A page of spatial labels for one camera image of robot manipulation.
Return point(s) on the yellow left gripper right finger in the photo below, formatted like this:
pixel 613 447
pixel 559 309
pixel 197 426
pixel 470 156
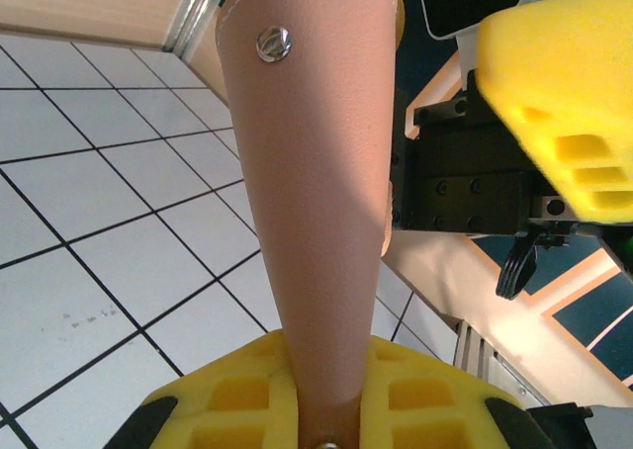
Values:
pixel 420 399

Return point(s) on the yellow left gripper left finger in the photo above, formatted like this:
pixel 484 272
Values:
pixel 232 399

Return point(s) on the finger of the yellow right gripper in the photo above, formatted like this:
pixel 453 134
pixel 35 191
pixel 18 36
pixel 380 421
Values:
pixel 544 73

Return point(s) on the tan leather card holder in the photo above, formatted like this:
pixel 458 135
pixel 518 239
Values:
pixel 306 172

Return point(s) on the aluminium side rail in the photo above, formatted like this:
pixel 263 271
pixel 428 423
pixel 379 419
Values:
pixel 494 365

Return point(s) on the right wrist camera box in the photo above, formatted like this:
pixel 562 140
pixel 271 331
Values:
pixel 470 4

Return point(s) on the aluminium corner post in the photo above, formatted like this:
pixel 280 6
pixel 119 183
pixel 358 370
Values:
pixel 193 14

